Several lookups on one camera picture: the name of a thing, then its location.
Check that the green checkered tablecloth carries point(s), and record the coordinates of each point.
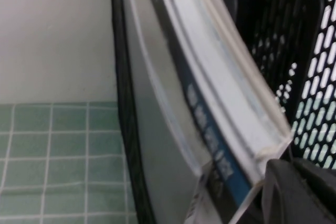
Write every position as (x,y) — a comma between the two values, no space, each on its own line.
(65,161)

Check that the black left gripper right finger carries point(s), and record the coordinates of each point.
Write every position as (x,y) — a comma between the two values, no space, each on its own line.
(323,192)

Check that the thin white grey booklet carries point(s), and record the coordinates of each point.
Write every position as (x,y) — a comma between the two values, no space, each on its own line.
(157,103)

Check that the black mesh book holder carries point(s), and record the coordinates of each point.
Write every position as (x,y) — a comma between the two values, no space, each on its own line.
(275,24)

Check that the blue spine white book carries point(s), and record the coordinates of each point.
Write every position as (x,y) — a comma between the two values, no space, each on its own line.
(210,134)

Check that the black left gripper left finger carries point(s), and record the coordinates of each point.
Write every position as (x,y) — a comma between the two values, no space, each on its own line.
(288,197)

